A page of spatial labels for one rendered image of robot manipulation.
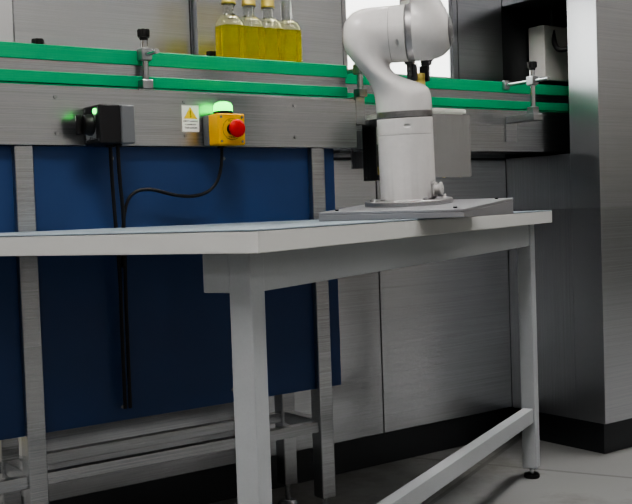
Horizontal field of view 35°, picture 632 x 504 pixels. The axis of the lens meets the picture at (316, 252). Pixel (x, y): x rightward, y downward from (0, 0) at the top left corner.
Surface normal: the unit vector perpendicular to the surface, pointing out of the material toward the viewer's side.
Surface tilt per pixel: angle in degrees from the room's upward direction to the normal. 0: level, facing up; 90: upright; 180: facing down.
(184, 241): 90
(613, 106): 90
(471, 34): 90
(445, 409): 90
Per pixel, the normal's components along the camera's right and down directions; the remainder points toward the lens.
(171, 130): 0.59, 0.01
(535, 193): -0.81, 0.05
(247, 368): -0.47, 0.05
